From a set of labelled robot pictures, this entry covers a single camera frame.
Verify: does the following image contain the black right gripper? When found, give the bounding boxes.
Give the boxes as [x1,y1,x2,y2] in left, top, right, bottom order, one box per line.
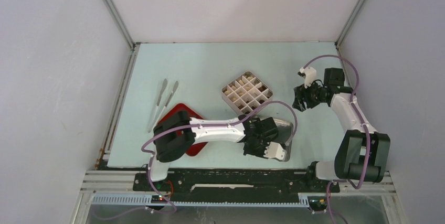
[292,78,326,112]

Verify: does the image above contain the silver metal tin lid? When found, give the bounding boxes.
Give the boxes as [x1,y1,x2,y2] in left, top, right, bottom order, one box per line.
[273,118,294,162]

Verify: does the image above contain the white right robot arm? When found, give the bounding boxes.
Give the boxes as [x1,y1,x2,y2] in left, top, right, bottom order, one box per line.
[292,67,390,191]

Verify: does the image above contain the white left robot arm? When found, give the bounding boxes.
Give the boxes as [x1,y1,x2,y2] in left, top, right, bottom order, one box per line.
[145,111,287,191]

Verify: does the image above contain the pink tin with white dividers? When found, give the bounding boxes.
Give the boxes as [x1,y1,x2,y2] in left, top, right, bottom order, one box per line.
[221,71,273,115]

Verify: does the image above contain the red rectangular tray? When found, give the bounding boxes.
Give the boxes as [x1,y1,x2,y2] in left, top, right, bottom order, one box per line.
[157,103,209,157]

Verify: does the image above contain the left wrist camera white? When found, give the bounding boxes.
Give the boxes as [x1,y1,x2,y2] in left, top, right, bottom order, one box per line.
[263,142,287,162]

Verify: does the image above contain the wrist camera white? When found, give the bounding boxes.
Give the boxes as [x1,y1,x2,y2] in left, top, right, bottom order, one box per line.
[263,142,287,162]
[298,67,317,89]

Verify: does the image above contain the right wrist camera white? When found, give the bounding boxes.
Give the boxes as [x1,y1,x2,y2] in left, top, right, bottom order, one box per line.
[298,67,317,89]

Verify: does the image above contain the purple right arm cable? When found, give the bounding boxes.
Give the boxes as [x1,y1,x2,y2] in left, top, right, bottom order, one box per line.
[302,55,371,224]

